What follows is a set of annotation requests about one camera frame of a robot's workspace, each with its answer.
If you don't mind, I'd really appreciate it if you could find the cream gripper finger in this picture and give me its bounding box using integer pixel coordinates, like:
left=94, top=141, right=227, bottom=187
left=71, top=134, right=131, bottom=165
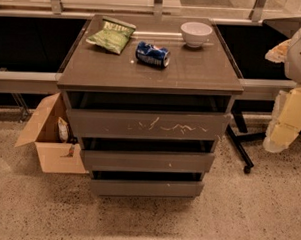
left=264, top=39, right=290, bottom=64
left=263, top=85, right=301, bottom=153

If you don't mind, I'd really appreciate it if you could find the grey top drawer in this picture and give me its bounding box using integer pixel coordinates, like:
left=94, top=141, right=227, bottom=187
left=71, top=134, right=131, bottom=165
left=67, top=109, right=231, bottom=140

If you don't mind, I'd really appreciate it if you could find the grey drawer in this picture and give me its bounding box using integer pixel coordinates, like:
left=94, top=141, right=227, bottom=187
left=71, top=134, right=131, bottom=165
left=81, top=150, right=215, bottom=173
left=90, top=180, right=204, bottom=198
left=67, top=109, right=231, bottom=140

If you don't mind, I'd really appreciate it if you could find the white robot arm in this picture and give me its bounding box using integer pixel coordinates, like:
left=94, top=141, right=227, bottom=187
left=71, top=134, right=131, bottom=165
left=263, top=28, right=301, bottom=153

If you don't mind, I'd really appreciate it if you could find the grey drawer cabinet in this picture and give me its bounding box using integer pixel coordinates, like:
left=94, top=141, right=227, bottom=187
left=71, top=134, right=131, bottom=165
left=51, top=11, right=248, bottom=203

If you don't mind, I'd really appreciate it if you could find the grey bottom drawer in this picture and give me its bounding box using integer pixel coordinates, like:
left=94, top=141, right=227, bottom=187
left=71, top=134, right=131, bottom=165
left=90, top=180, right=204, bottom=198

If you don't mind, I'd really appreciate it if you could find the grey middle drawer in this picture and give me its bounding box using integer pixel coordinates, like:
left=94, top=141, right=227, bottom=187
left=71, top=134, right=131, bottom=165
left=81, top=150, right=215, bottom=173

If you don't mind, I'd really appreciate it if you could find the open cardboard box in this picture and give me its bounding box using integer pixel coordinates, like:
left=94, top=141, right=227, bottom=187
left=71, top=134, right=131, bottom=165
left=15, top=93, right=86, bottom=174

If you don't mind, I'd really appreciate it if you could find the metal window railing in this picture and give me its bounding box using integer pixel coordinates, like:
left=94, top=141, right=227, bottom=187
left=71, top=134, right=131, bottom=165
left=0, top=0, right=301, bottom=107

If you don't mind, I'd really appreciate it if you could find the white bowl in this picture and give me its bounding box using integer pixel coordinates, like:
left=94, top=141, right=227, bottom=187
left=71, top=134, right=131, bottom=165
left=180, top=22, right=213, bottom=48

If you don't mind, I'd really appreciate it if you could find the crushed blue soda can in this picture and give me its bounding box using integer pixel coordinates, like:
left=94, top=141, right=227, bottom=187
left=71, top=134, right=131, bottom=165
left=135, top=41, right=170, bottom=68

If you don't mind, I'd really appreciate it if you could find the green chip bag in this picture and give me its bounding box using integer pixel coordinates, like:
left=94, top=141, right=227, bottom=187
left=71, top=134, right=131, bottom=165
left=86, top=16, right=137, bottom=55

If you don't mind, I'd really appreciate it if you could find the white wrapper in box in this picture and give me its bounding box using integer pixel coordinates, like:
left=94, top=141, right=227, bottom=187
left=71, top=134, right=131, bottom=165
left=57, top=117, right=69, bottom=142

